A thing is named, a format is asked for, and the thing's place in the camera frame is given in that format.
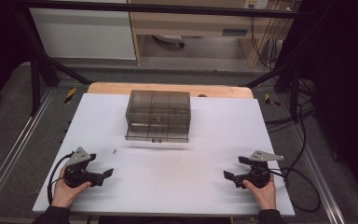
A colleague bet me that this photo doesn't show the black floor cables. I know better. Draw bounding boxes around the black floor cables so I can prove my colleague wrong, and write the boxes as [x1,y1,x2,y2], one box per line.
[265,78,316,134]

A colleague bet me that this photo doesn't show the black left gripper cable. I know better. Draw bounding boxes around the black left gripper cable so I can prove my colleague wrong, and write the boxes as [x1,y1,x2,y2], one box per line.
[47,151,76,206]

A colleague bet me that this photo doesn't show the white chair base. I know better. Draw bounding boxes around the white chair base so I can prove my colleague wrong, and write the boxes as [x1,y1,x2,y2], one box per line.
[153,34,186,49]

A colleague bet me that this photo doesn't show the light wooden desk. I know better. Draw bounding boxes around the light wooden desk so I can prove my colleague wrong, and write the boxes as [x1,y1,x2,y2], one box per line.
[127,0,295,69]

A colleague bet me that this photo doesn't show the person's left hand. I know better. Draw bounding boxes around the person's left hand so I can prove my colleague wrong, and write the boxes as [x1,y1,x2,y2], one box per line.
[50,165,93,209]

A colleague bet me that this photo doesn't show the transparent grey drawer box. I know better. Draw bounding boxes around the transparent grey drawer box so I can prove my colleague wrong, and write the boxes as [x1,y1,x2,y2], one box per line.
[124,90,192,144]

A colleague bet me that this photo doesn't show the black curtain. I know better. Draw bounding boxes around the black curtain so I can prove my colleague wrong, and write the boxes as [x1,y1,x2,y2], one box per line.
[0,0,41,116]
[279,0,358,200]

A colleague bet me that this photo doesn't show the black yellow tape strip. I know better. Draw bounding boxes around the black yellow tape strip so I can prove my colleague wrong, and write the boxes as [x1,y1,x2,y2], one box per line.
[63,87,77,105]
[264,92,282,108]

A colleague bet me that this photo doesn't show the white cabinet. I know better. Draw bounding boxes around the white cabinet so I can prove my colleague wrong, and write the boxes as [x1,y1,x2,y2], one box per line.
[29,0,137,61]

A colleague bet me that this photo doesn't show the black metal frame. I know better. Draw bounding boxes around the black metal frame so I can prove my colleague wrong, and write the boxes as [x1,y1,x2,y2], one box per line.
[10,0,311,118]

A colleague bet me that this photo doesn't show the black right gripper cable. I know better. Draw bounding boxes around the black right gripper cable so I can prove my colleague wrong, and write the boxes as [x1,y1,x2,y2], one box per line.
[269,167,322,214]

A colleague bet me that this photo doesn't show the white wall socket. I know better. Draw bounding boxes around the white wall socket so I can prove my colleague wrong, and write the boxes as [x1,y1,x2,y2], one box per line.
[242,0,270,10]

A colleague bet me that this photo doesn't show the white board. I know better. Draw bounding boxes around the white board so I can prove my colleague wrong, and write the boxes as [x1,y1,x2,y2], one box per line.
[32,92,296,218]

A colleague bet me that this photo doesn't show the aluminium rail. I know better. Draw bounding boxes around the aluminium rail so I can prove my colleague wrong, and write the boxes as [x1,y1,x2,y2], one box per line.
[287,122,347,224]
[0,88,55,214]

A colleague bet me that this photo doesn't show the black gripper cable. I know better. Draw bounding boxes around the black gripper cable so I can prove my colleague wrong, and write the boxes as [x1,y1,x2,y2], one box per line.
[269,167,322,214]
[47,151,76,206]

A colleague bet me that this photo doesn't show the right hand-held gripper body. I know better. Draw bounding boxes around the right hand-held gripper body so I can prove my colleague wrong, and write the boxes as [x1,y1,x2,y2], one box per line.
[233,149,284,189]

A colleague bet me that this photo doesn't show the person's right hand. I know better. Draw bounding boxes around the person's right hand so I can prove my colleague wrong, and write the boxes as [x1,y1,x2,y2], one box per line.
[241,173,277,211]

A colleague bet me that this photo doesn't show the hanging black cables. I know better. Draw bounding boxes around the hanging black cables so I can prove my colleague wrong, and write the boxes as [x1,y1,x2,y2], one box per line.
[249,0,288,71]

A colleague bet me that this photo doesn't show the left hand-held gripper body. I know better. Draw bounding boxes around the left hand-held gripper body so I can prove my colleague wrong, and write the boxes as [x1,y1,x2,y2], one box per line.
[62,147,104,189]

